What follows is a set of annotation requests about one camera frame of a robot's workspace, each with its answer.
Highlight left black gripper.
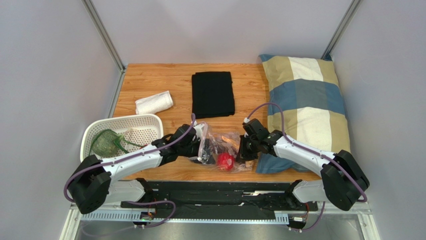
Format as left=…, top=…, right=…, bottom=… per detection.
left=178, top=137, right=217, bottom=165

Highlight clear zip top bag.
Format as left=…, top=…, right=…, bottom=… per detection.
left=187, top=125, right=252, bottom=173

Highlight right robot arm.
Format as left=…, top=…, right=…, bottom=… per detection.
left=238, top=118, right=370, bottom=211

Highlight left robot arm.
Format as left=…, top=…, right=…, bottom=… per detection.
left=64, top=122, right=208, bottom=214

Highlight red fake tomato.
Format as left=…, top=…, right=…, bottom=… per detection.
left=216, top=152, right=235, bottom=171

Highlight orange fake carrot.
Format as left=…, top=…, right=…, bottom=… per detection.
left=244, top=160, right=255, bottom=169

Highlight plaid pillow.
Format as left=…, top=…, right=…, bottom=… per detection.
left=259, top=54, right=351, bottom=153

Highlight black folded cloth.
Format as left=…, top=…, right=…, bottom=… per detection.
left=191, top=71, right=236, bottom=119

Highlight white perforated plastic basket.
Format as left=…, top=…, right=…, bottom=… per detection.
left=80, top=114, right=164, bottom=161

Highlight white rolled towel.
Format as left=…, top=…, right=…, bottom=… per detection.
left=135, top=90, right=174, bottom=115

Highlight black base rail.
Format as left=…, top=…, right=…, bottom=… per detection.
left=68, top=179, right=372, bottom=231

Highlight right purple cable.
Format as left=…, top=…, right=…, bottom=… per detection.
left=244, top=102, right=369, bottom=232

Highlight purple cable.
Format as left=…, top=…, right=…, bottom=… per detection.
left=63, top=113, right=197, bottom=204
left=244, top=102, right=369, bottom=232

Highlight right aluminium frame post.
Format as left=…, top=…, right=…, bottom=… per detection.
left=321, top=0, right=363, bottom=61

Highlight aluminium frame post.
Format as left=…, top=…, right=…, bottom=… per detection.
left=321, top=0, right=363, bottom=61
left=82, top=0, right=126, bottom=73

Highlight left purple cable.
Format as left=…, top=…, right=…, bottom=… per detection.
left=63, top=113, right=197, bottom=204

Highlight left aluminium frame post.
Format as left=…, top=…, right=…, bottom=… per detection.
left=82, top=0, right=126, bottom=73

